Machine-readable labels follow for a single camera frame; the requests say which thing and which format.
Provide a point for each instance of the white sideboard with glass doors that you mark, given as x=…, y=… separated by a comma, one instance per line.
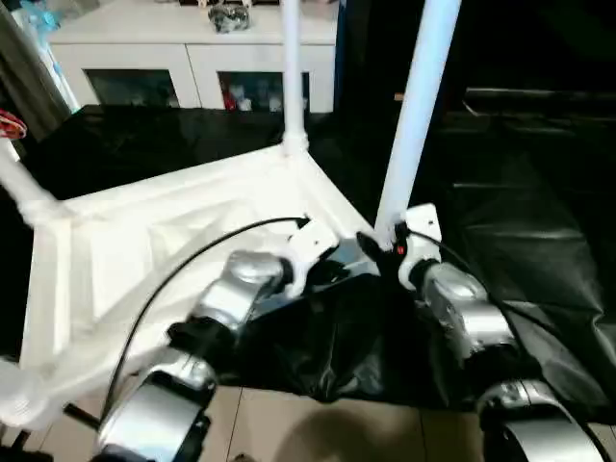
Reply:
x=183, y=58

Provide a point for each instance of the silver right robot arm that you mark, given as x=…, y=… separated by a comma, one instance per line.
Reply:
x=472, y=318

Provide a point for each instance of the small beige label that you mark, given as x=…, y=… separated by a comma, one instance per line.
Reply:
x=397, y=96

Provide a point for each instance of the blue lit device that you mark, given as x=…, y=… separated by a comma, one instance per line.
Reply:
x=38, y=14

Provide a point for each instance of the dark object on cabinet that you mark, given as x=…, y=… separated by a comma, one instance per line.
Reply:
x=231, y=17

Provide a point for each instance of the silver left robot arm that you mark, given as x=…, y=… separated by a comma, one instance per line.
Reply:
x=221, y=308

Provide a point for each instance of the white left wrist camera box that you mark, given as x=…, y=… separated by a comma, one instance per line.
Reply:
x=313, y=241

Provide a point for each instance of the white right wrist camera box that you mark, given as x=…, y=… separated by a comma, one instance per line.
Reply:
x=419, y=226

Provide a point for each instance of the white plastic table top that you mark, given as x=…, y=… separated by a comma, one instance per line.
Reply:
x=125, y=241

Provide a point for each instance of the black plastic mat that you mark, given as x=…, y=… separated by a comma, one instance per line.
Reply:
x=539, y=250

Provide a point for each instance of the grey curtain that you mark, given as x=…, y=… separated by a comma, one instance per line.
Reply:
x=29, y=67

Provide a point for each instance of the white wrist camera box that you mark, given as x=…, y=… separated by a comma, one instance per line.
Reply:
x=313, y=241
x=419, y=226

